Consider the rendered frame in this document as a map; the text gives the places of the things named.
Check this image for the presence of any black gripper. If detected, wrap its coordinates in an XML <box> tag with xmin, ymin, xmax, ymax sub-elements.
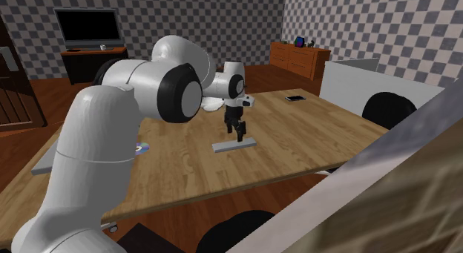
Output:
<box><xmin>223</xmin><ymin>103</ymin><xmax>248</xmax><ymax>143</ymax></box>

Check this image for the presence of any grey flat bar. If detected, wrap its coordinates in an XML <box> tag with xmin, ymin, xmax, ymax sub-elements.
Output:
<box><xmin>211</xmin><ymin>137</ymin><xmax>257</xmax><ymax>154</ymax></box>

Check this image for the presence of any white plate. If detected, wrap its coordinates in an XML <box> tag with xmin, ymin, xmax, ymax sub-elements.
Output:
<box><xmin>200</xmin><ymin>96</ymin><xmax>227</xmax><ymax>113</ymax></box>

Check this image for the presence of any wooden table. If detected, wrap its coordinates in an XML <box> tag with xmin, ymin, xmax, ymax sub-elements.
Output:
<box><xmin>0</xmin><ymin>87</ymin><xmax>390</xmax><ymax>248</ymax></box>

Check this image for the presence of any orange chest of drawers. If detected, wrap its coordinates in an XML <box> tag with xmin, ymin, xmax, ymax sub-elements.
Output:
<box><xmin>269</xmin><ymin>36</ymin><xmax>332</xmax><ymax>82</ymax></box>

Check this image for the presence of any shiny compact disc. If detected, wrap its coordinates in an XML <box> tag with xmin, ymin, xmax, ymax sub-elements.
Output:
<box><xmin>135</xmin><ymin>142</ymin><xmax>151</xmax><ymax>157</ymax></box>

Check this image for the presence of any black chair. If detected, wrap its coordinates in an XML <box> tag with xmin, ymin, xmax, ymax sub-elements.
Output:
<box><xmin>361</xmin><ymin>91</ymin><xmax>418</xmax><ymax>131</ymax></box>
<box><xmin>195</xmin><ymin>209</ymin><xmax>276</xmax><ymax>253</ymax></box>

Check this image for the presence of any white sofa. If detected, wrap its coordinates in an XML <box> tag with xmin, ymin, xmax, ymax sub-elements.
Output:
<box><xmin>319</xmin><ymin>57</ymin><xmax>446</xmax><ymax>119</ymax></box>

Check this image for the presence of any dark television stand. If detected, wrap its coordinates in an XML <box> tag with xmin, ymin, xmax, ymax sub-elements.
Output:
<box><xmin>60</xmin><ymin>46</ymin><xmax>130</xmax><ymax>85</ymax></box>

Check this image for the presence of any black television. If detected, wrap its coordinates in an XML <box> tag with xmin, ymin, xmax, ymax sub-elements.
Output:
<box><xmin>53</xmin><ymin>7</ymin><xmax>124</xmax><ymax>51</ymax></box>

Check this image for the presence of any grey flat board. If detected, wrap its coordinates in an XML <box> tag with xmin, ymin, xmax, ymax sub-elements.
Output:
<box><xmin>30</xmin><ymin>137</ymin><xmax>61</xmax><ymax>177</ymax></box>

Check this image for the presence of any dark brown door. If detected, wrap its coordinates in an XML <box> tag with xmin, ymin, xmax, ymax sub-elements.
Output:
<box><xmin>0</xmin><ymin>14</ymin><xmax>48</xmax><ymax>133</ymax></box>

